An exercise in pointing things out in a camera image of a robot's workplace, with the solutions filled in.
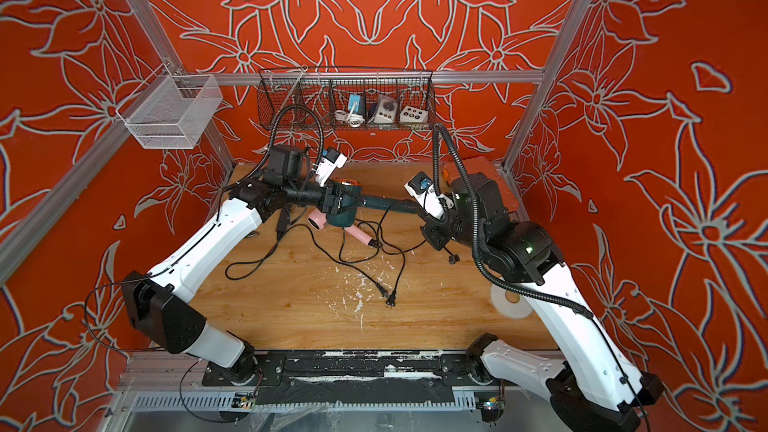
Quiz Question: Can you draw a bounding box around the black hair dryer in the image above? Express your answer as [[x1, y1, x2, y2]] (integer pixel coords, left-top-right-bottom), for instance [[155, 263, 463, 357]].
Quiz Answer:
[[275, 205, 291, 241]]

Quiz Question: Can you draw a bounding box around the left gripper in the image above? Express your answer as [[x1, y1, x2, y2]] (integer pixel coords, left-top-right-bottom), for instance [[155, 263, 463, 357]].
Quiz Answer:
[[284, 174, 364, 217]]

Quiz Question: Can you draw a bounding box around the black wire wall basket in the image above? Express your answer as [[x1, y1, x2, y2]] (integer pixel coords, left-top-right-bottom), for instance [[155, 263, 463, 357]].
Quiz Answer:
[[256, 66, 437, 132]]

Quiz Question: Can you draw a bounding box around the blue small box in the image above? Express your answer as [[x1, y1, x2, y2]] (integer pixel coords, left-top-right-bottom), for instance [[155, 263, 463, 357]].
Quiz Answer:
[[347, 94, 363, 115]]

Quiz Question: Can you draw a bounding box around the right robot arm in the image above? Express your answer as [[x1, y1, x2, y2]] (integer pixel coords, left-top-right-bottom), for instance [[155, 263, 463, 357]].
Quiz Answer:
[[405, 124, 664, 431]]

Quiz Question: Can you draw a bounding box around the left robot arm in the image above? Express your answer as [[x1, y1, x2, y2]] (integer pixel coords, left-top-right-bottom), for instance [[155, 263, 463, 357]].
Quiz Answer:
[[107, 140, 360, 381]]

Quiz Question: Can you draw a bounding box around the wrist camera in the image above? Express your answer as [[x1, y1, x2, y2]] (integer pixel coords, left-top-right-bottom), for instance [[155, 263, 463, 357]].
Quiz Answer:
[[315, 148, 347, 187], [404, 172, 446, 221]]

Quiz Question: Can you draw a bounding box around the white power adapter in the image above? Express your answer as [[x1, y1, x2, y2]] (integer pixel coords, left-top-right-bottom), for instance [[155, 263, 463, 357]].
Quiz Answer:
[[368, 95, 398, 125]]

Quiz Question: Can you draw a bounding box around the pink dryer black cord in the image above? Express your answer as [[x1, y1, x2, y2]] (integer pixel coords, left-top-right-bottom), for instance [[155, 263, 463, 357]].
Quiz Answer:
[[311, 218, 406, 308]]

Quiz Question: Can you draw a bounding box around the white socket cube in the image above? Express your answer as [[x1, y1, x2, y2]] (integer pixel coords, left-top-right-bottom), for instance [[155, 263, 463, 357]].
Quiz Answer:
[[399, 106, 429, 127]]

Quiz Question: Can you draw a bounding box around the green dryer black cord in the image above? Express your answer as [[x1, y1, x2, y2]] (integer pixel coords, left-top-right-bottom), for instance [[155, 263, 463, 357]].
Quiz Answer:
[[371, 200, 462, 265]]

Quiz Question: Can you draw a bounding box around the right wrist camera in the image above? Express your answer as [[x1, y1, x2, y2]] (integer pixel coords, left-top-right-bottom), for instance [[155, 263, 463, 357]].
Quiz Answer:
[[404, 172, 446, 221]]

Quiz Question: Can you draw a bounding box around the clear plastic bin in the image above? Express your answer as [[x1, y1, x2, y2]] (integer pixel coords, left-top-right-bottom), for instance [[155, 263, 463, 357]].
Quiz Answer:
[[118, 75, 223, 150]]

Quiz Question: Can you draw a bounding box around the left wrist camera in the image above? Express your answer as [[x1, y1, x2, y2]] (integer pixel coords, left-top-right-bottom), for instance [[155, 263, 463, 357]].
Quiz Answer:
[[315, 148, 347, 187]]

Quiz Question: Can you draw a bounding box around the pink hair dryer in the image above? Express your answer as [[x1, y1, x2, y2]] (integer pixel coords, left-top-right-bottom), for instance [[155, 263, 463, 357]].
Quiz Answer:
[[307, 209, 379, 248]]

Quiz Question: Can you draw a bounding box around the dark green hair dryer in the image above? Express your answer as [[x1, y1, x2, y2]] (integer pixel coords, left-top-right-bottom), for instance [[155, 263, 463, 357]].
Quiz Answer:
[[323, 181, 418, 228]]

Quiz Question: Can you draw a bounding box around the white tape roll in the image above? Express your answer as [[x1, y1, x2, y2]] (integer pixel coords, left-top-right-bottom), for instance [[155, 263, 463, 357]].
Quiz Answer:
[[490, 285, 533, 319]]

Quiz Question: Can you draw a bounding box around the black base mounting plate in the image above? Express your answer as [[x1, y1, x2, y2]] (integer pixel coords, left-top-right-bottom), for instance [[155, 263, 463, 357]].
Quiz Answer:
[[202, 350, 506, 409]]

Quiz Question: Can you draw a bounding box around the orange tool case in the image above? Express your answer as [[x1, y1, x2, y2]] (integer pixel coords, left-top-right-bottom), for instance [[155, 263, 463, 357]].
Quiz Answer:
[[441, 156, 519, 213]]

